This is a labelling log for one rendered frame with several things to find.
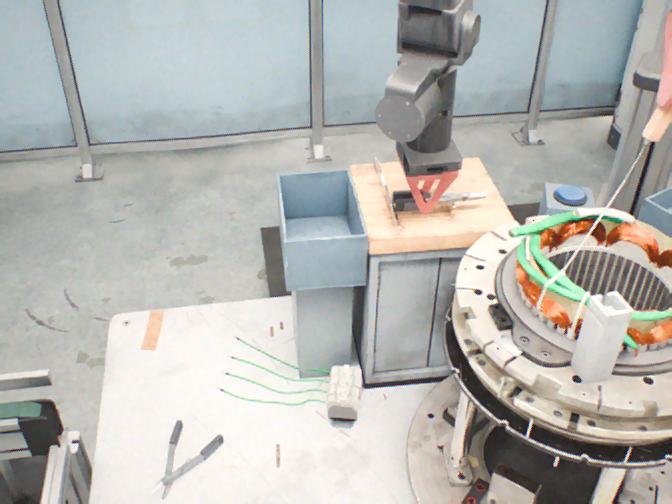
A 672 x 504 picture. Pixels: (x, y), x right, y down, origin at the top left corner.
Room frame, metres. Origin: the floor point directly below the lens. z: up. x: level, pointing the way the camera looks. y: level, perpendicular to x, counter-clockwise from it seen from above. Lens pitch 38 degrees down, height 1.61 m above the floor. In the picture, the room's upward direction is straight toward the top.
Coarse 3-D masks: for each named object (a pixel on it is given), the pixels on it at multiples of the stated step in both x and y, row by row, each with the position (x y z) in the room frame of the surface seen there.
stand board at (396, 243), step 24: (360, 168) 0.91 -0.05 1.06; (384, 168) 0.91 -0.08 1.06; (480, 168) 0.91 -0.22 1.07; (360, 192) 0.84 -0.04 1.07; (456, 192) 0.84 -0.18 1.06; (480, 192) 0.84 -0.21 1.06; (384, 216) 0.78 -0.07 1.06; (408, 216) 0.78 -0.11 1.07; (432, 216) 0.78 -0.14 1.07; (456, 216) 0.78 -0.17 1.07; (480, 216) 0.78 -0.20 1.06; (504, 216) 0.79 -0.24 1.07; (384, 240) 0.73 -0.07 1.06; (408, 240) 0.74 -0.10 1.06; (432, 240) 0.74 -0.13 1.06; (456, 240) 0.74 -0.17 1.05
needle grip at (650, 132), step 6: (660, 108) 0.58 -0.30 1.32; (666, 108) 0.58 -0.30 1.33; (654, 114) 0.59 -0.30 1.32; (660, 114) 0.58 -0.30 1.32; (666, 114) 0.58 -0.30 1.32; (654, 120) 0.58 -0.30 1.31; (660, 120) 0.58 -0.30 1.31; (666, 120) 0.58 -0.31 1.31; (648, 126) 0.58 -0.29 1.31; (654, 126) 0.58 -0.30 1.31; (660, 126) 0.58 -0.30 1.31; (666, 126) 0.58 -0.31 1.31; (648, 132) 0.58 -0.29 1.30; (654, 132) 0.58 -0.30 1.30; (660, 132) 0.58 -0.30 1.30; (648, 138) 0.58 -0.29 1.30; (654, 138) 0.57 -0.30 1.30
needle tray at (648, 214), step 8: (664, 192) 0.85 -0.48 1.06; (648, 200) 0.83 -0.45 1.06; (656, 200) 0.84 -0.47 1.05; (664, 200) 0.85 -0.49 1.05; (648, 208) 0.82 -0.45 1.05; (656, 208) 0.81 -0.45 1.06; (664, 208) 0.86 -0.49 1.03; (640, 216) 0.83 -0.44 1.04; (648, 216) 0.82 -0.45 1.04; (656, 216) 0.81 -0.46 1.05; (664, 216) 0.80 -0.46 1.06; (648, 224) 0.81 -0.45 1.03; (656, 224) 0.80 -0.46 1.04; (664, 224) 0.80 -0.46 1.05; (664, 232) 0.79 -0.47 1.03
